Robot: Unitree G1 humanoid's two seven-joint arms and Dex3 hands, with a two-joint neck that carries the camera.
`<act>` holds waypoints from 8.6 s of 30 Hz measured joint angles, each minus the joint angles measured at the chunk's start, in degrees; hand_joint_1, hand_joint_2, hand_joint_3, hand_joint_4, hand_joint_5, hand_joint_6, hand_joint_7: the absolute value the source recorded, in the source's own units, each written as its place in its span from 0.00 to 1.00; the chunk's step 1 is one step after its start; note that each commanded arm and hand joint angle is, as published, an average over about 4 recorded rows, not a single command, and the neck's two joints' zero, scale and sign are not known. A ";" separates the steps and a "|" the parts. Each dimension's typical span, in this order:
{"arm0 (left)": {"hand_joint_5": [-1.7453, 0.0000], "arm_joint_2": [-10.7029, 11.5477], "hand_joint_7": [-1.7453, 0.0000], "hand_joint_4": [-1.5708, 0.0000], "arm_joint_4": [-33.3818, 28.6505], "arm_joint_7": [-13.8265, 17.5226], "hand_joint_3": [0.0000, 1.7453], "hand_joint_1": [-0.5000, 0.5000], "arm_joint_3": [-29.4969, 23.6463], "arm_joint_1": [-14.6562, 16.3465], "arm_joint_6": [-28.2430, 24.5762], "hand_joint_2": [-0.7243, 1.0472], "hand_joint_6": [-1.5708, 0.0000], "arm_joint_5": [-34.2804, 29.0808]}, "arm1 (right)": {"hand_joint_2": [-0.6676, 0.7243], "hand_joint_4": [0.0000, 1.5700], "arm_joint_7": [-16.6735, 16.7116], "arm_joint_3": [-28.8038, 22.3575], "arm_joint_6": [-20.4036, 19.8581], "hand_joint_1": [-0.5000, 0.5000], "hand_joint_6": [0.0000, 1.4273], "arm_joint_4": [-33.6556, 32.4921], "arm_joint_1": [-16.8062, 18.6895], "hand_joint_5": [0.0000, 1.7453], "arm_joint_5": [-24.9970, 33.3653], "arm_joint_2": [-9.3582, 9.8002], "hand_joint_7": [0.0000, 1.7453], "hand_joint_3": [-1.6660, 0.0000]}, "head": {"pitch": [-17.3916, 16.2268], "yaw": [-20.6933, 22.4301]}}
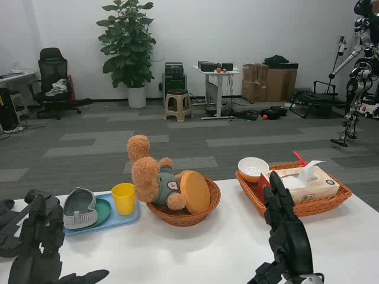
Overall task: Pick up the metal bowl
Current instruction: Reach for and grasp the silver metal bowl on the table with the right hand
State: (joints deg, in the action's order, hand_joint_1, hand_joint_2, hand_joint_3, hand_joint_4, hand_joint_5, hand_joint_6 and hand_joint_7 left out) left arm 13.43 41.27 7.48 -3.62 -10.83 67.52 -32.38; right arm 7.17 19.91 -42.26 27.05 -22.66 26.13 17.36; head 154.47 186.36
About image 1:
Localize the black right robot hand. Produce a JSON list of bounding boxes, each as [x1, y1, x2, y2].
[[247, 170, 314, 284]]

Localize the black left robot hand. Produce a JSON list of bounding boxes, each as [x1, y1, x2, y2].
[[8, 189, 110, 284]]

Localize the grey plastic bowl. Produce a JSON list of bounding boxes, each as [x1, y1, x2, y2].
[[63, 187, 99, 230]]

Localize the white and orange bowl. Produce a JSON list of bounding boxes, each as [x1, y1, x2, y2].
[[237, 156, 271, 183]]

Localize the rectangular wicker basket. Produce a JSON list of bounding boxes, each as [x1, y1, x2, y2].
[[236, 162, 354, 219]]

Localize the beige tissue box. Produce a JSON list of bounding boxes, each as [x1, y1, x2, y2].
[[257, 160, 341, 205]]

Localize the green plate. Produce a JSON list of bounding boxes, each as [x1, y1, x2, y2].
[[88, 197, 113, 229]]

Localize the red plastic utensil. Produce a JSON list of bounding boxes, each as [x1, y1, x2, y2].
[[293, 151, 310, 168]]

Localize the light blue tray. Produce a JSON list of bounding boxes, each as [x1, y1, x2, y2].
[[63, 191, 141, 237]]

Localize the yellow plastic cup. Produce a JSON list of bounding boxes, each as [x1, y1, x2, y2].
[[111, 182, 136, 216]]

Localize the orange round disc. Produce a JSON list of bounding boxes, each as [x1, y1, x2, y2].
[[179, 170, 211, 215]]

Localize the round wicker basket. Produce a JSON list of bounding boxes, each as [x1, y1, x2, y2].
[[146, 176, 222, 228]]

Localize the brown teddy bear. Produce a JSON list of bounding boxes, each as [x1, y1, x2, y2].
[[127, 134, 188, 210]]

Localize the black floor-standing box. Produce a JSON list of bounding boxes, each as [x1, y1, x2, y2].
[[0, 87, 19, 131]]

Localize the black floor bag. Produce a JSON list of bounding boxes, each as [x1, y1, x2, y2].
[[260, 106, 288, 121]]

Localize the flat black floor case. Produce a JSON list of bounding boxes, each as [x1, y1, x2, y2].
[[236, 109, 262, 122]]

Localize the grey white cloth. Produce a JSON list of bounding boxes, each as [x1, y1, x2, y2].
[[44, 78, 70, 97]]

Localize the red panel behind chair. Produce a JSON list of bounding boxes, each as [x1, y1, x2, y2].
[[66, 74, 76, 104]]

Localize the white ride-on toy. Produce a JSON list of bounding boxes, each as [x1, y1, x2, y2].
[[359, 99, 379, 120]]

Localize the big brown cardboard box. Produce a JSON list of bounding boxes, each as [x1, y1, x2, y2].
[[266, 63, 299, 102]]

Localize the white office desk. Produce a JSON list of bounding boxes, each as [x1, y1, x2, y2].
[[0, 69, 38, 89]]

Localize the stacked brown cardboard boxes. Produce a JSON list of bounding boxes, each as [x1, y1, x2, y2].
[[240, 63, 269, 103]]

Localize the black office chair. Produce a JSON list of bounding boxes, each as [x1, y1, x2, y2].
[[28, 47, 82, 121]]

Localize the white standing desk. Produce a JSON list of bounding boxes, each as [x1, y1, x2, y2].
[[192, 65, 242, 121]]

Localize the beige plastic stool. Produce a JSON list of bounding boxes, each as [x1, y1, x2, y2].
[[163, 88, 194, 123]]

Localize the black bag on boxes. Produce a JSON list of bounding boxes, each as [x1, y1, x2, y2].
[[262, 54, 290, 67]]

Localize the silver black humanoid robot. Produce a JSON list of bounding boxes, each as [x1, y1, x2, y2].
[[327, 0, 379, 148]]

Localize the large black equipment box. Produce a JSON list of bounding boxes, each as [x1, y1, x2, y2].
[[198, 60, 221, 73]]

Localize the black green cabinet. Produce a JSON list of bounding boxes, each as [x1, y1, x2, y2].
[[161, 62, 189, 107]]

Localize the potted green plant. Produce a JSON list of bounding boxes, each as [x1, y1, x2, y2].
[[96, 0, 157, 109]]

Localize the black folding frame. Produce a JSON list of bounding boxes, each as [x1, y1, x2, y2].
[[288, 80, 348, 120]]

